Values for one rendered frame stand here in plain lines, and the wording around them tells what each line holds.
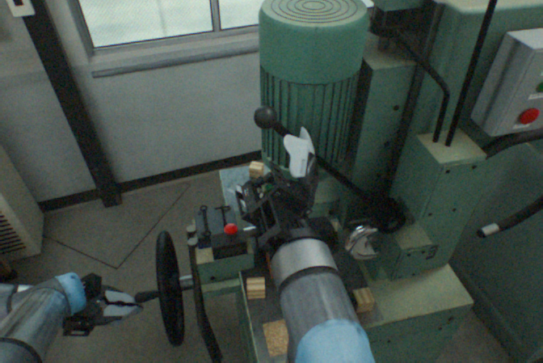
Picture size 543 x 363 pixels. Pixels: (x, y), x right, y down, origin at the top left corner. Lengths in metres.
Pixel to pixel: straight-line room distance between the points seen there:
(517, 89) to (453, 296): 0.62
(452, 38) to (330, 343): 0.47
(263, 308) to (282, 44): 0.59
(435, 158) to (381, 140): 0.12
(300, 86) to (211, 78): 1.55
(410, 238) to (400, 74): 0.34
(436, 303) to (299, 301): 0.74
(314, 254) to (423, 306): 0.69
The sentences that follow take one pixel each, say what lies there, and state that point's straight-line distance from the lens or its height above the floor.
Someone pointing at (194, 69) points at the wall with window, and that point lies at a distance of 2.11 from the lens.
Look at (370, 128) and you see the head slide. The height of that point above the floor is 1.30.
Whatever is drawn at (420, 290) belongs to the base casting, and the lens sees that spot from 1.14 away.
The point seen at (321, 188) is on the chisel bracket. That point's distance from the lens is 0.93.
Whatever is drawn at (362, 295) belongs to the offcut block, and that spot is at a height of 0.85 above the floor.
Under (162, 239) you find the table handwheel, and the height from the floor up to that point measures 0.95.
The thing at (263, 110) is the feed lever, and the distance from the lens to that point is 0.55.
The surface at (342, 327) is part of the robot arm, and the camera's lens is 0.42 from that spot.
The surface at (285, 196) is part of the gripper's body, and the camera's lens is 0.50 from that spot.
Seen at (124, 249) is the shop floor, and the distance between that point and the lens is 2.27.
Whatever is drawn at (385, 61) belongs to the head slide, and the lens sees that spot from 0.70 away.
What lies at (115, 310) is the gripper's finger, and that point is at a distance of 0.98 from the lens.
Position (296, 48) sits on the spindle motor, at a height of 1.47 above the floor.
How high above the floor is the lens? 1.73
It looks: 42 degrees down
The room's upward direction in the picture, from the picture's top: straight up
